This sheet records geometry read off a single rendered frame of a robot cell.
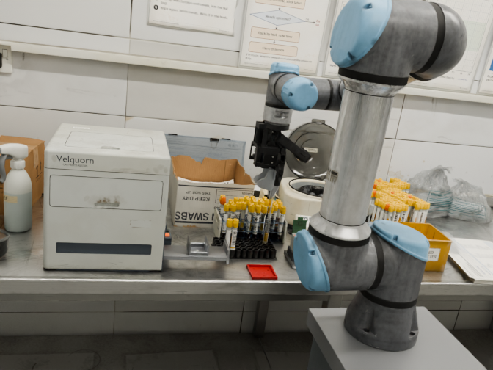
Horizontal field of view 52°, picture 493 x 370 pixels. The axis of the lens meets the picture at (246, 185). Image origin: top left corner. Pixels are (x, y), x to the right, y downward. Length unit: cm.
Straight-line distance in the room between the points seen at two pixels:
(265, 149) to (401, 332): 56
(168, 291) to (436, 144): 132
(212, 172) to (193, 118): 21
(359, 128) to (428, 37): 17
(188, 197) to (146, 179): 36
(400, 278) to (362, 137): 30
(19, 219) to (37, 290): 27
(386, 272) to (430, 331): 24
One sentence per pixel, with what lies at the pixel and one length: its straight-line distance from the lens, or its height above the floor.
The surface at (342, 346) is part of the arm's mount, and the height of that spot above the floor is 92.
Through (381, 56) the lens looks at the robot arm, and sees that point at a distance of 83.
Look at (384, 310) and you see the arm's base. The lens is 105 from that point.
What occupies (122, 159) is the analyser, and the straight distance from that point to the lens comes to 118.
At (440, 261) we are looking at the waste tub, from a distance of 158.
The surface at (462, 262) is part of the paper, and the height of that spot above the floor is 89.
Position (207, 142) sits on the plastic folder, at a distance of 182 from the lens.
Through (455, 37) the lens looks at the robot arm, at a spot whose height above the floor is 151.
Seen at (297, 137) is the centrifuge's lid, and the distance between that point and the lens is 187.
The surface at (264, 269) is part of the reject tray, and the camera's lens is 136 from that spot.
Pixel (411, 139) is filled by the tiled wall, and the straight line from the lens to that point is 212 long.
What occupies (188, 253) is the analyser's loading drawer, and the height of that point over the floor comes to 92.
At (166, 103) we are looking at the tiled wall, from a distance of 180.
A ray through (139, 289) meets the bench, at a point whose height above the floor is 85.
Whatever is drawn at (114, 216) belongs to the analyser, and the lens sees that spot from 122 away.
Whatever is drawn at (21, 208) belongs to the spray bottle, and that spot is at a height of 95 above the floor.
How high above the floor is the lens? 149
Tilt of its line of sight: 18 degrees down
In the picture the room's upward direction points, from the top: 8 degrees clockwise
